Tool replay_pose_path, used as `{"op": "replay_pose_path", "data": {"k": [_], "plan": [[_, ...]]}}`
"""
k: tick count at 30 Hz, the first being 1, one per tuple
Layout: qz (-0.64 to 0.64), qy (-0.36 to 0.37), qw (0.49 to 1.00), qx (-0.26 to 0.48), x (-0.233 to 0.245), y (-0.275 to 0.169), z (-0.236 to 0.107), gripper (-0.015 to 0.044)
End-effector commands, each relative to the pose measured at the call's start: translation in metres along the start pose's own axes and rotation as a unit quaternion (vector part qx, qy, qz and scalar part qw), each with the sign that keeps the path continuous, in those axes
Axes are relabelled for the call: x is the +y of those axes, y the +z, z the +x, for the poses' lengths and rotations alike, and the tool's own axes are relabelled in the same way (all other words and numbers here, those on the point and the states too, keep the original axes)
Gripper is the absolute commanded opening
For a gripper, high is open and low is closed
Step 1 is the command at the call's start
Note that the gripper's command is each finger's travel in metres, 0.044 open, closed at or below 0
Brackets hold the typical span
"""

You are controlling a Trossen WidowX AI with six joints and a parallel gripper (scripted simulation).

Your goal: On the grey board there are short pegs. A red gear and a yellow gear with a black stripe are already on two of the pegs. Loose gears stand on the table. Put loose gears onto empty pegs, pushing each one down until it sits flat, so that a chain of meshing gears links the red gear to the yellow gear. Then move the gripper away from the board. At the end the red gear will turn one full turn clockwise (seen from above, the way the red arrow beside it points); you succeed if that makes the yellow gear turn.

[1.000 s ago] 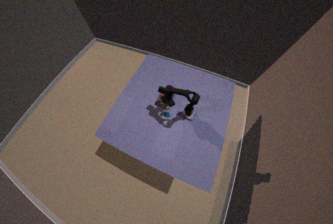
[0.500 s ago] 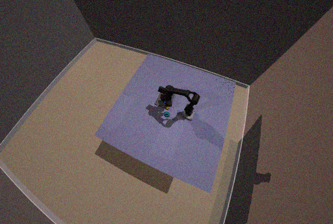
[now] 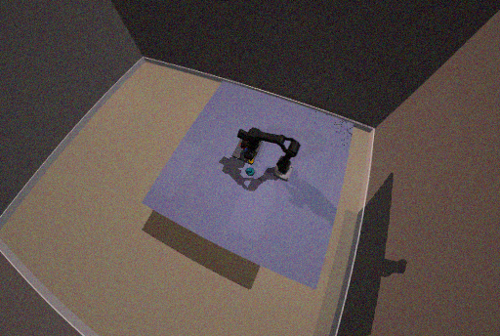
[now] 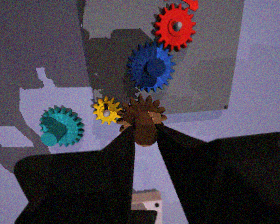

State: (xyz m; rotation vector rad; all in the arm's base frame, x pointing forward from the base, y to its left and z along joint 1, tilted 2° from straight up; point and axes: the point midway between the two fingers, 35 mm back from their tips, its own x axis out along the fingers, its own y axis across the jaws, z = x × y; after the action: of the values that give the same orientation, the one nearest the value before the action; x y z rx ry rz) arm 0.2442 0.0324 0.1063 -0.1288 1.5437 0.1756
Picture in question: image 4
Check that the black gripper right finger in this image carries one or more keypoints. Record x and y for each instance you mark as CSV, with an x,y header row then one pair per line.
x,y
197,168

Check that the red gear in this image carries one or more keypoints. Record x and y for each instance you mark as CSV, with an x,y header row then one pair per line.
x,y
165,25

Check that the teal gear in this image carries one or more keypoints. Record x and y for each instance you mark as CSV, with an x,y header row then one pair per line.
x,y
61,127

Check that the yellow gear with black stripe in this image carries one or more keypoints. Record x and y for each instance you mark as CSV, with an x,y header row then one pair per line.
x,y
107,105

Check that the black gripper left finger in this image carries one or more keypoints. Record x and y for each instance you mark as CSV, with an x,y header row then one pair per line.
x,y
109,170

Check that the red curved arrow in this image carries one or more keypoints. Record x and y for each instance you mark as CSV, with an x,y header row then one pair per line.
x,y
193,5

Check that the blue gear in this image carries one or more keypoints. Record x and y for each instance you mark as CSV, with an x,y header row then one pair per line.
x,y
151,66

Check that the brown gear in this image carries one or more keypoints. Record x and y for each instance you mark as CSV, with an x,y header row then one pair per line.
x,y
143,115

